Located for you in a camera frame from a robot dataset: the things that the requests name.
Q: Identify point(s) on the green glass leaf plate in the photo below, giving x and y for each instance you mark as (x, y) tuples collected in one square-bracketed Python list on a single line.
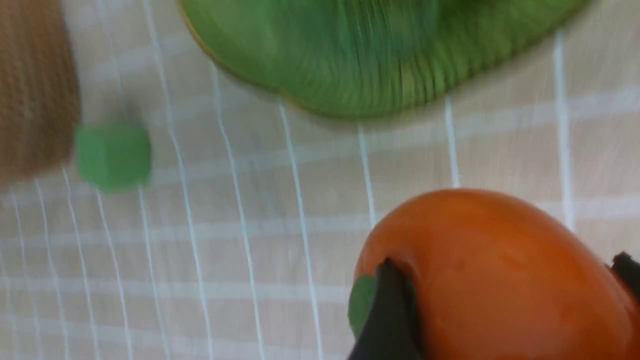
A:
[(363, 59)]

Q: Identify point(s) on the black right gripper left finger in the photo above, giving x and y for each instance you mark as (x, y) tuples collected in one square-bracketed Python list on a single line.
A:
[(390, 330)]

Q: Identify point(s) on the woven wicker basket green lining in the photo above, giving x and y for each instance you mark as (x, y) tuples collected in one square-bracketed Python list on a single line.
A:
[(40, 104)]

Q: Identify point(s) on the green foam cube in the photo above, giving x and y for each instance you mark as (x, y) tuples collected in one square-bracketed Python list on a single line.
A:
[(113, 156)]

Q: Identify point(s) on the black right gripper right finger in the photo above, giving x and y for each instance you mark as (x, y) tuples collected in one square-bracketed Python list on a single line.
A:
[(626, 271)]

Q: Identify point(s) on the orange persimmon green calyx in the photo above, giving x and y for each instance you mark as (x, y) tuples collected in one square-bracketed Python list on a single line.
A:
[(495, 278)]

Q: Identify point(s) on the beige checkered tablecloth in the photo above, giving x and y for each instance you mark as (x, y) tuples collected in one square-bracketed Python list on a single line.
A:
[(243, 245)]

